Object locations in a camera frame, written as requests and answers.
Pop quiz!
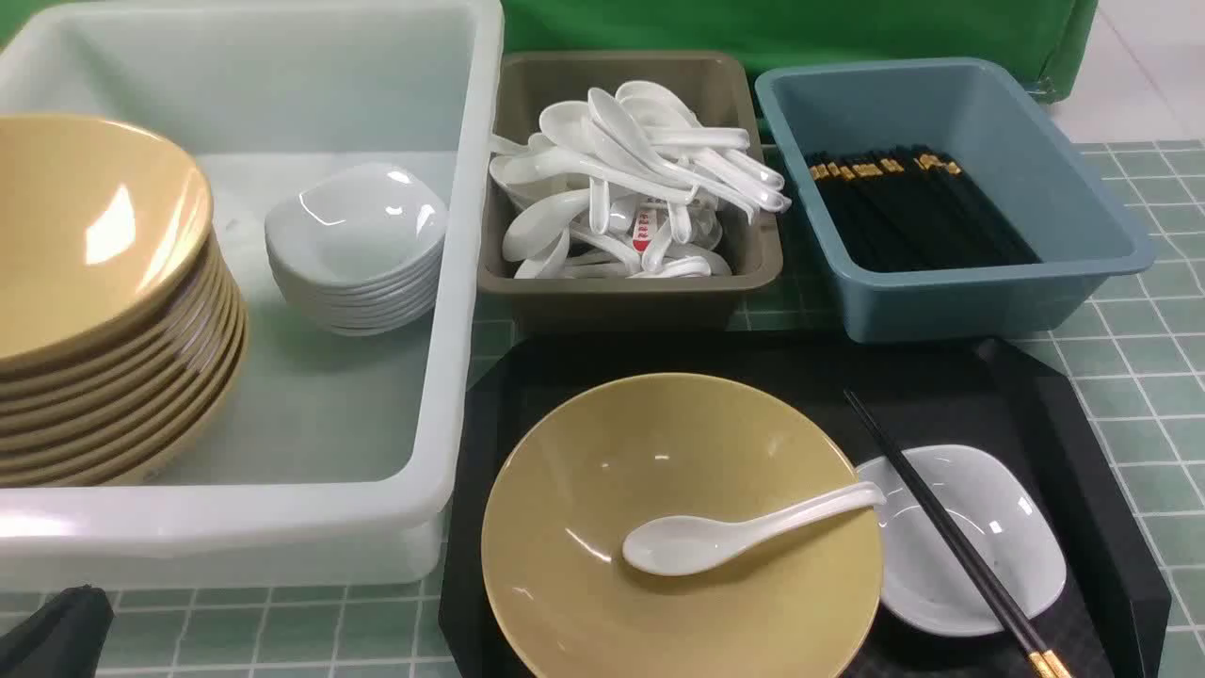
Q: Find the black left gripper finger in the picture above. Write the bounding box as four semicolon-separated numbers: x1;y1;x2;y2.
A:
1;585;114;677

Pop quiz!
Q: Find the tan noodle bowl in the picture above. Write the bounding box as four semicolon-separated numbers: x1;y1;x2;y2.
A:
481;373;884;677

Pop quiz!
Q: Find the white ceramic soup spoon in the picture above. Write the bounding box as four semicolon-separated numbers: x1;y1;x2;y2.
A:
621;481;886;576

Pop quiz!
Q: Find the white square sauce dish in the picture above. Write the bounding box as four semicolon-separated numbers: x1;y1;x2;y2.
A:
856;444;1068;637

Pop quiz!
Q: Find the black chopstick pair gold tip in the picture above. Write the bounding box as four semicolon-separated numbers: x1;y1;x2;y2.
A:
844;389;1072;677

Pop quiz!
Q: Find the stack of tan bowls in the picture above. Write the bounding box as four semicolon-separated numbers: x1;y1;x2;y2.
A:
1;113;249;489

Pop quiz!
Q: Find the large white plastic tub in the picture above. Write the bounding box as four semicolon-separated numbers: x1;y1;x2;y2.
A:
2;1;504;591

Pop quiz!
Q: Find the stack of white dishes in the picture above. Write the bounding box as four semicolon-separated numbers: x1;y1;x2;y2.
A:
264;163;448;336

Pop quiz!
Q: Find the pile of white spoons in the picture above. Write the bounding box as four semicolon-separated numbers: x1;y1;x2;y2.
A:
488;79;790;281

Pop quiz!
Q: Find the olive brown plastic bin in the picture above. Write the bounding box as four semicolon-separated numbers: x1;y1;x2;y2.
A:
477;51;784;334

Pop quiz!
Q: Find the bundle of black chopsticks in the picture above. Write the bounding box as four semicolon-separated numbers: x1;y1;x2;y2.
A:
805;145;1040;273

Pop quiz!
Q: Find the blue plastic bin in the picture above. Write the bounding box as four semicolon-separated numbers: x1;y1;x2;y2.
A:
756;57;1154;343

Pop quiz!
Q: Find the black serving tray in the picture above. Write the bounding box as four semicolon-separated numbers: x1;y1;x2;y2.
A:
439;331;1172;677

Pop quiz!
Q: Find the green cloth backdrop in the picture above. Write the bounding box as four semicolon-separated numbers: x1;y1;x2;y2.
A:
0;0;1100;104

